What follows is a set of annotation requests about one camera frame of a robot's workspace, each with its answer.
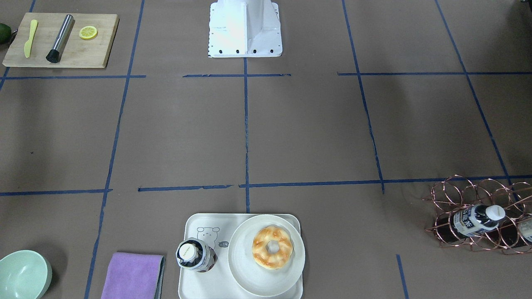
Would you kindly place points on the purple folded cloth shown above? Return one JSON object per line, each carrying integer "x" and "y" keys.
{"x": 134, "y": 276}

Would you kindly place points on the mint green bowl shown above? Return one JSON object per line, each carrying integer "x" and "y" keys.
{"x": 24, "y": 274}

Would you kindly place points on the lemon slice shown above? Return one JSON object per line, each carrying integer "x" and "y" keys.
{"x": 88, "y": 32}

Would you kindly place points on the glazed donut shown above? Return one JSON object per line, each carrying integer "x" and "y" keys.
{"x": 272, "y": 248}

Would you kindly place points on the steel muddler black tip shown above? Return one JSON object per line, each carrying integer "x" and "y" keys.
{"x": 54, "y": 55}

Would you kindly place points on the tea bottle in rack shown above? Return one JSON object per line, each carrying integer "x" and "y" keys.
{"x": 469, "y": 222}
{"x": 524, "y": 228}

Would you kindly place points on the green lime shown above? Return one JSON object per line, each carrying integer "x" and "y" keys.
{"x": 5, "y": 33}

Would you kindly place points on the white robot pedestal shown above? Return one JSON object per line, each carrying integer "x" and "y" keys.
{"x": 244, "y": 28}

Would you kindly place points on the beige rectangular tray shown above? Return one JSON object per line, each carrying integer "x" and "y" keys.
{"x": 216, "y": 229}

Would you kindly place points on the wooden cutting board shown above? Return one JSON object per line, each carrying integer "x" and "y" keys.
{"x": 43, "y": 41}

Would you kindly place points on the cream round plate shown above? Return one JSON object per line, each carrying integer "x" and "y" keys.
{"x": 253, "y": 278}

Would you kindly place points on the copper wire bottle rack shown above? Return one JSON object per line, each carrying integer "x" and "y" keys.
{"x": 457, "y": 192}

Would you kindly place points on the yellow plastic knife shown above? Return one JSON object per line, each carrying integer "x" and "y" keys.
{"x": 28, "y": 44}

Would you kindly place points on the tea bottle white cap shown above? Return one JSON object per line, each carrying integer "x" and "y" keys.
{"x": 195, "y": 255}

